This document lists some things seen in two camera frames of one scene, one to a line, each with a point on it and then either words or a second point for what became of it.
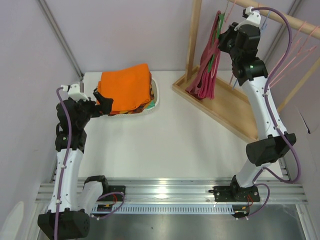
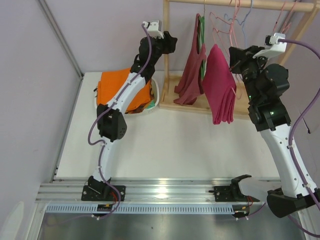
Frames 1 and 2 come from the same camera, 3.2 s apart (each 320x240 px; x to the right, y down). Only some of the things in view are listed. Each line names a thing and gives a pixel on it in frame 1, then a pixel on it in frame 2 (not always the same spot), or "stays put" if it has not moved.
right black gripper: (225, 39) → (236, 60)
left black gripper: (94, 105) → (166, 42)
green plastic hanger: (221, 17) → (202, 24)
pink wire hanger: (214, 64) → (228, 31)
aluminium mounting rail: (188, 190) stays put
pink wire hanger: (306, 52) → (287, 25)
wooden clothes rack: (231, 105) → (243, 109)
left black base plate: (114, 197) stays put
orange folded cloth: (129, 88) stays put
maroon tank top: (211, 50) → (189, 85)
